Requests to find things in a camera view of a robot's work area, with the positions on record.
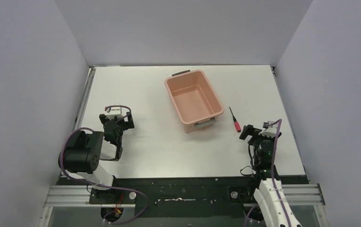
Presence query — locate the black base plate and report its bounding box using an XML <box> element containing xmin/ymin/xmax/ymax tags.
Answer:
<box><xmin>57</xmin><ymin>175</ymin><xmax>309</xmax><ymax>220</ymax></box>

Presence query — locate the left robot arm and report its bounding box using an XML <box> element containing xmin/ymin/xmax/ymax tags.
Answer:
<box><xmin>59</xmin><ymin>111</ymin><xmax>135</xmax><ymax>203</ymax></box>

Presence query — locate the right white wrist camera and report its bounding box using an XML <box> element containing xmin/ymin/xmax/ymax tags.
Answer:
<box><xmin>258</xmin><ymin>121</ymin><xmax>279</xmax><ymax>138</ymax></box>

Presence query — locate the aluminium left side rail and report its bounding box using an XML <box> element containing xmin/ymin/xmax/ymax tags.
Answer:
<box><xmin>73</xmin><ymin>66</ymin><xmax>96</xmax><ymax>130</ymax></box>

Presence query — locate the red handled screwdriver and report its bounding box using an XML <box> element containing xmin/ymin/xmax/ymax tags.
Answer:
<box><xmin>229</xmin><ymin>107</ymin><xmax>241</xmax><ymax>132</ymax></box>

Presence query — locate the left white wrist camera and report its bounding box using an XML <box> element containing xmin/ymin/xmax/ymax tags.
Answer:
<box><xmin>105</xmin><ymin>106</ymin><xmax>123</xmax><ymax>120</ymax></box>

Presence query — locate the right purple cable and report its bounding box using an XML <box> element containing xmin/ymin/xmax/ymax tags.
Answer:
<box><xmin>243</xmin><ymin>119</ymin><xmax>291</xmax><ymax>227</ymax></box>

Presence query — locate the pink plastic bin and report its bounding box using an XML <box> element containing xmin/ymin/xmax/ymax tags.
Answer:
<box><xmin>164</xmin><ymin>70</ymin><xmax>224</xmax><ymax>133</ymax></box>

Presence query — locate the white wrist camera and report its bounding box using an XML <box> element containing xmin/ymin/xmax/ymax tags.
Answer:
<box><xmin>258</xmin><ymin>121</ymin><xmax>279</xmax><ymax>138</ymax></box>
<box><xmin>105</xmin><ymin>106</ymin><xmax>123</xmax><ymax>120</ymax></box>

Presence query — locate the aluminium front rail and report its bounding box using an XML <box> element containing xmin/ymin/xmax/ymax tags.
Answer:
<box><xmin>38</xmin><ymin>184</ymin><xmax>330</xmax><ymax>227</ymax></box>

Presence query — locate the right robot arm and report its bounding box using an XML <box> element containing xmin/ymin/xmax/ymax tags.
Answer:
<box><xmin>239</xmin><ymin>121</ymin><xmax>302</xmax><ymax>227</ymax></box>

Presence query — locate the aluminium rail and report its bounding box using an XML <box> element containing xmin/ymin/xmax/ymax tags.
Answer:
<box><xmin>38</xmin><ymin>184</ymin><xmax>330</xmax><ymax>227</ymax></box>
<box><xmin>73</xmin><ymin>66</ymin><xmax>96</xmax><ymax>130</ymax></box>

